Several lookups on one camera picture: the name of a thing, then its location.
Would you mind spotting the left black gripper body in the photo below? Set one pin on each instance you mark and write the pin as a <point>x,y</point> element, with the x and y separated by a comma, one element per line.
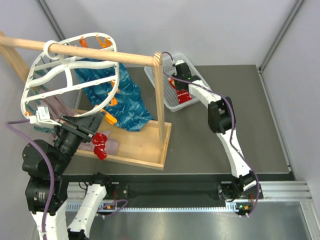
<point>73,129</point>

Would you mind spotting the red christmas sock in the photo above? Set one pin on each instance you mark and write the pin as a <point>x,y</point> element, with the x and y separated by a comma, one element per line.
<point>99,142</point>
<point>182,95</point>

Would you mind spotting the white round clip hanger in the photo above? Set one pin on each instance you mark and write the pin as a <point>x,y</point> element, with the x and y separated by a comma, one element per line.
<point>45,67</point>

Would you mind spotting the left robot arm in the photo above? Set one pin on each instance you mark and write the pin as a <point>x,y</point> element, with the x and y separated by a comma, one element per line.
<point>46,191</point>

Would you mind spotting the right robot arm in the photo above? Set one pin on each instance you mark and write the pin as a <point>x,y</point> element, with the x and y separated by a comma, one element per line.
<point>221,121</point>

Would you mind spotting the mauve grey cloth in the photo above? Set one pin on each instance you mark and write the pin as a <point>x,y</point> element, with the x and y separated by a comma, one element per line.
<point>57,108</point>

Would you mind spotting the teal clothes peg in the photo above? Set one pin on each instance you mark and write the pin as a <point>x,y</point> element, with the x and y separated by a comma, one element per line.
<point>44,129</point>

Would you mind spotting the blue leaf-pattern cloth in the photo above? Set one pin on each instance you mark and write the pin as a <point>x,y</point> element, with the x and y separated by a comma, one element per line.
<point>130,111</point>

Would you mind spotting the white perforated plastic basket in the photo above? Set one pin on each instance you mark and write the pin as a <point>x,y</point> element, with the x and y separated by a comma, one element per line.
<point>170,96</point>

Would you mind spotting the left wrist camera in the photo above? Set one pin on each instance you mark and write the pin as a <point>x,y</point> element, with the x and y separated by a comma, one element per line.
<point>42,118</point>

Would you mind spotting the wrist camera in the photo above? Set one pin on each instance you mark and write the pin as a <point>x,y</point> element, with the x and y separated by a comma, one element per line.
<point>42,118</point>
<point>180,66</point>

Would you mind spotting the wooden hanging rack frame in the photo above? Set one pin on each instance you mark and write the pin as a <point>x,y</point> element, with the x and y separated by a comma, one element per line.
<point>146,148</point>

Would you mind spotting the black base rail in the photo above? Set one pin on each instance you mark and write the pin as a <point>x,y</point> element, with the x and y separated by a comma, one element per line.
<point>178,190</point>

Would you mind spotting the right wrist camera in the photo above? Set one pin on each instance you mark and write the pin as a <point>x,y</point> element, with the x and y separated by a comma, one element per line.
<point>180,66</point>

